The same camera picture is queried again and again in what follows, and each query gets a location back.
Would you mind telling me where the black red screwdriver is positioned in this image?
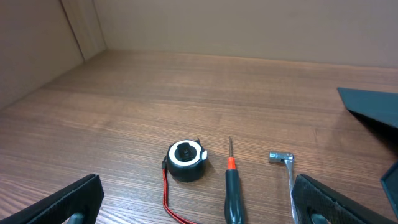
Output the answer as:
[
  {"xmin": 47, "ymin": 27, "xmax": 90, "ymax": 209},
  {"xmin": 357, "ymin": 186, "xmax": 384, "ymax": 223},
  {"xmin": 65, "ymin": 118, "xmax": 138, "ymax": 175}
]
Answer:
[{"xmin": 224, "ymin": 136, "xmax": 245, "ymax": 224}]

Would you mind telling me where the black open box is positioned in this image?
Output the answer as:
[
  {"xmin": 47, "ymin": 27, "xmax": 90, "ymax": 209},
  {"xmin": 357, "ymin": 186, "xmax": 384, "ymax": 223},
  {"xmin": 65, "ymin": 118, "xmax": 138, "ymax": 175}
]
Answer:
[{"xmin": 337, "ymin": 87, "xmax": 397, "ymax": 218}]

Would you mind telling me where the black tape measure red strap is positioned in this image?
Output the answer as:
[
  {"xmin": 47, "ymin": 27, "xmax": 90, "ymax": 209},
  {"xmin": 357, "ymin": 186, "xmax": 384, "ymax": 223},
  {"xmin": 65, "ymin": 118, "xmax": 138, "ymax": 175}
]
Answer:
[{"xmin": 161, "ymin": 138, "xmax": 208, "ymax": 224}]

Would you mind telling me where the silver L-shaped socket wrench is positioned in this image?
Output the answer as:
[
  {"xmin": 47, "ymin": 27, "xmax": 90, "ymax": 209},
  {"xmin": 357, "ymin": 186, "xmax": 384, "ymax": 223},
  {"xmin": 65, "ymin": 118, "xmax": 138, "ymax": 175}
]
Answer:
[{"xmin": 268, "ymin": 151, "xmax": 299, "ymax": 224}]

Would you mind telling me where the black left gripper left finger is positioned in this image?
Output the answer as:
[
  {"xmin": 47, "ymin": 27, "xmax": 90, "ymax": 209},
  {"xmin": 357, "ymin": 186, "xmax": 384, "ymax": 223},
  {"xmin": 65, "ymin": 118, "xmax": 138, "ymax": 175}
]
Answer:
[{"xmin": 1, "ymin": 174, "xmax": 104, "ymax": 224}]

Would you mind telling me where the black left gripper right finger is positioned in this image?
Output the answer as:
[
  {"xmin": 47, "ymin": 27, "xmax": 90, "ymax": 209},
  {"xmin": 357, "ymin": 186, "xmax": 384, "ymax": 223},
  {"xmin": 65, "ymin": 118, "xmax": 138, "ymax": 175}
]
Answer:
[{"xmin": 292, "ymin": 174, "xmax": 395, "ymax": 224}]

